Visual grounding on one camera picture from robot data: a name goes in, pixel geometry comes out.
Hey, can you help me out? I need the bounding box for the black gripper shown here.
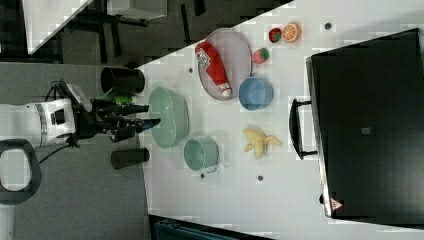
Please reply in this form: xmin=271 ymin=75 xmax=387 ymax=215
xmin=71 ymin=99 xmax=161 ymax=143

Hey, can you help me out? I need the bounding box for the yellow plush peeled banana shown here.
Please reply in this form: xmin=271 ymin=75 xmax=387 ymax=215
xmin=242 ymin=128 xmax=282 ymax=160

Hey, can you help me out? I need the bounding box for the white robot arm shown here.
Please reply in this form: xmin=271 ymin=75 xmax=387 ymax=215
xmin=1 ymin=99 xmax=161 ymax=148

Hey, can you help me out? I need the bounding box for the green mug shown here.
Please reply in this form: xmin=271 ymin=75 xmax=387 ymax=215
xmin=183 ymin=136 xmax=219 ymax=173

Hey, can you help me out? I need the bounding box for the black cylindrical cup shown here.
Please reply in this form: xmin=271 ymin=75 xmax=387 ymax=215
xmin=101 ymin=67 xmax=145 ymax=95

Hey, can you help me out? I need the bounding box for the green perforated colander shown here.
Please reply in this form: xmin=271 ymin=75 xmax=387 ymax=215
xmin=149 ymin=87 xmax=189 ymax=149

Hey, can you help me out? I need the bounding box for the red plush ketchup bottle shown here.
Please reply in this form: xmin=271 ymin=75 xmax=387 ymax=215
xmin=195 ymin=41 xmax=232 ymax=97

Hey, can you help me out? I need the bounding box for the grey round plate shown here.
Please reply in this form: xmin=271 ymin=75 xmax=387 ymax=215
xmin=197 ymin=28 xmax=252 ymax=101

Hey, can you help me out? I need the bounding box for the blue bowl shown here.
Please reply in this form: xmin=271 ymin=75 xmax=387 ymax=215
xmin=238 ymin=77 xmax=274 ymax=111

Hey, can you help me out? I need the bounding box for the pink plush strawberry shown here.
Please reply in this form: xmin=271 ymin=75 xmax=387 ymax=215
xmin=252 ymin=48 xmax=270 ymax=64

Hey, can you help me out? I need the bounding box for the dark red plush strawberry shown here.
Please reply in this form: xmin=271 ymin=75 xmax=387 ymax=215
xmin=268 ymin=28 xmax=282 ymax=43

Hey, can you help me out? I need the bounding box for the orange slice toy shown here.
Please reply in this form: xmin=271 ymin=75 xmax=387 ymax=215
xmin=282 ymin=22 xmax=302 ymax=43

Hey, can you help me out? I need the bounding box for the black toaster oven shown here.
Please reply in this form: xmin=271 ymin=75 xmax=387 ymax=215
xmin=306 ymin=28 xmax=424 ymax=229

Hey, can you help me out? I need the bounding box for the black cylinder post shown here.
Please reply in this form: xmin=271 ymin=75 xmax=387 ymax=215
xmin=111 ymin=148 xmax=150 ymax=170

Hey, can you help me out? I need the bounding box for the black cable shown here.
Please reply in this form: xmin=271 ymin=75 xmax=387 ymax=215
xmin=38 ymin=143 xmax=73 ymax=165

